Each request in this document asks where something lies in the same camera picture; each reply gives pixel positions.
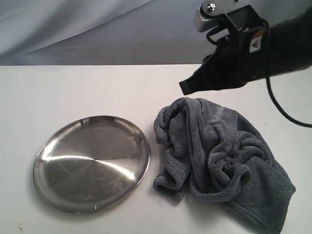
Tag round stainless steel plate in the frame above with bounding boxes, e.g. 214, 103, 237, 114
33, 116, 151, 213

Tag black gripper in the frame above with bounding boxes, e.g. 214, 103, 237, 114
179, 23, 267, 95

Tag grey backdrop cloth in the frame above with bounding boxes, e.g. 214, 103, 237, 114
0, 0, 312, 66

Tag grey fleece cloth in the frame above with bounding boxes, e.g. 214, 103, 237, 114
153, 97, 296, 234

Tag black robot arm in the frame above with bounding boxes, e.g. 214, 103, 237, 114
179, 6, 312, 95

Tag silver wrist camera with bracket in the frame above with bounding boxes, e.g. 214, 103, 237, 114
194, 0, 258, 33

